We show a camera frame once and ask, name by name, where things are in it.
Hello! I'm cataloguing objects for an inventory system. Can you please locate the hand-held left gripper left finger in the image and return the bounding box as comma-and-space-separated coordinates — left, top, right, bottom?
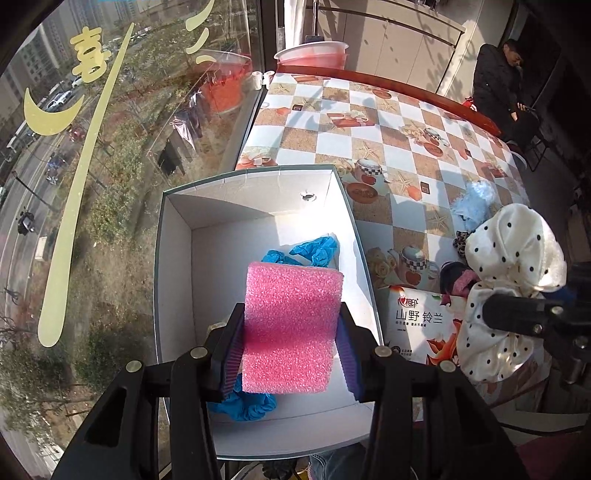
51, 302, 245, 480

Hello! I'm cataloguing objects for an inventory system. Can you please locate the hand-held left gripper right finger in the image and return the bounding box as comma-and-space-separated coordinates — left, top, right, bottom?
337, 300, 529, 480

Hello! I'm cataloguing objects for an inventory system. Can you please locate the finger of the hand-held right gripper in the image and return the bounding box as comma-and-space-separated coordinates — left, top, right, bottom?
540, 272, 591, 301
482, 293, 571, 335

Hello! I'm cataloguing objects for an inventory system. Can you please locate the blue disposable glove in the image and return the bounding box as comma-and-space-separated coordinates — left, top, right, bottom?
206, 374, 279, 422
262, 234, 340, 268

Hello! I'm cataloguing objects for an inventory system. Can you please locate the pink foam sponge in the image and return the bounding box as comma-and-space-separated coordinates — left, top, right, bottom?
241, 261, 345, 395

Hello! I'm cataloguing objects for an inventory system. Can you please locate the white polka dot cloth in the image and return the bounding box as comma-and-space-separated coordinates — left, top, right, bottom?
459, 203, 568, 384

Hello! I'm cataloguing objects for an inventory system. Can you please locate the white cardboard box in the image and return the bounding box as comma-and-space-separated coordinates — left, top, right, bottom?
154, 165, 384, 460

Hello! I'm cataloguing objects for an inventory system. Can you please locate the dark and pink sock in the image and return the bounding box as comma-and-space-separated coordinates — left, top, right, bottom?
438, 261, 481, 296

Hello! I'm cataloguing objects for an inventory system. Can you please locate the floral tissue pack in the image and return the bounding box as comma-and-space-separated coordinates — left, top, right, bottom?
385, 284, 472, 370

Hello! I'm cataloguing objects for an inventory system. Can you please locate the leopard print cloth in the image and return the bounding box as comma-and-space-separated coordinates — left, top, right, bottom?
451, 230, 472, 259

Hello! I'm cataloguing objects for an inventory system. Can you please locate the person's blue jeans leg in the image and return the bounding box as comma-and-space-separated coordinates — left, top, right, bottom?
309, 443, 370, 480

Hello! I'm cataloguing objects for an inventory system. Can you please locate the white fluffy scrunchie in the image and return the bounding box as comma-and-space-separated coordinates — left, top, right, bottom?
450, 180, 499, 232

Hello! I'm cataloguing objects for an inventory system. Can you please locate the black metal chair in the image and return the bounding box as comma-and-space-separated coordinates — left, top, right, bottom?
505, 108, 552, 172

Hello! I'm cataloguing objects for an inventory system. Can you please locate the yellow window decal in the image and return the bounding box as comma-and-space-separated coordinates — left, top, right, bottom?
23, 0, 218, 349

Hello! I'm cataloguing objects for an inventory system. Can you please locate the checkered printed tablecloth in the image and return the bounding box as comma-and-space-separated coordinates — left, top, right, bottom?
235, 71, 550, 416

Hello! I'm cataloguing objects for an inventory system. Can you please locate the white cabinet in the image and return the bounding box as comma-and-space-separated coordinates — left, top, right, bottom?
318, 0, 467, 100

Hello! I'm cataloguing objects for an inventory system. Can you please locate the red plastic basin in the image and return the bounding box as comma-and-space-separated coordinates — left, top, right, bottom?
274, 41, 352, 71

